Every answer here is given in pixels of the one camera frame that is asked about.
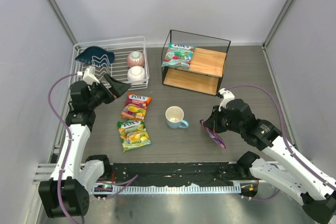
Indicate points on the green spring tea candy bag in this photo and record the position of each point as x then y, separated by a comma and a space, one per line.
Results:
133, 134

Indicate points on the purple berries candy bag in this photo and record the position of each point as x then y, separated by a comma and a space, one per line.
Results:
214, 136

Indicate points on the pink ceramic bowl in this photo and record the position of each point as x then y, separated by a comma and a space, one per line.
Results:
136, 58

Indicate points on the teal mint candy bag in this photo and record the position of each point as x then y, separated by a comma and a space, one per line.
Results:
178, 56

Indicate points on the white ceramic bowl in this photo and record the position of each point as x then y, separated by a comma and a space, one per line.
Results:
136, 73

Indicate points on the white wire dish rack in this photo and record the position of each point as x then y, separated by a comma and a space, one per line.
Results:
118, 68

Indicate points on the dark blue plate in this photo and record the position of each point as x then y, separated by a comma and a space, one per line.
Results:
95, 55

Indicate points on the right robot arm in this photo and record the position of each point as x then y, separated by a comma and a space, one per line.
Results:
310, 187

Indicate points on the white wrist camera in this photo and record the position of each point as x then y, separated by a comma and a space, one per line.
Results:
88, 76
226, 97

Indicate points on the light blue mug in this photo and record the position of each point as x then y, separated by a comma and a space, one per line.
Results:
175, 118

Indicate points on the black wood two-tier shelf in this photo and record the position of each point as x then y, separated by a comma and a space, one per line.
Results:
207, 66

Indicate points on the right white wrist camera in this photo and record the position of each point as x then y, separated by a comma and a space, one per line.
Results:
226, 97

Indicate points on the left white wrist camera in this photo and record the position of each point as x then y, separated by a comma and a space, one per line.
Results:
88, 76

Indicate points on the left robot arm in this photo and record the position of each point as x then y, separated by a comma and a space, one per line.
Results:
66, 192

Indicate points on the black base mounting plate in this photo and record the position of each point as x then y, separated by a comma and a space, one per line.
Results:
177, 174

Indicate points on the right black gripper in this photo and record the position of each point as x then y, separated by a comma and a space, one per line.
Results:
213, 122

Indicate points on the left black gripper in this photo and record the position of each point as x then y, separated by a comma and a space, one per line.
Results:
110, 89

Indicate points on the white slotted cable duct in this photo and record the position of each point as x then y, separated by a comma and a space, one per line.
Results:
153, 190

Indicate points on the orange fruits candy bag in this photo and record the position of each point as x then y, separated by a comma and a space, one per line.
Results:
136, 107

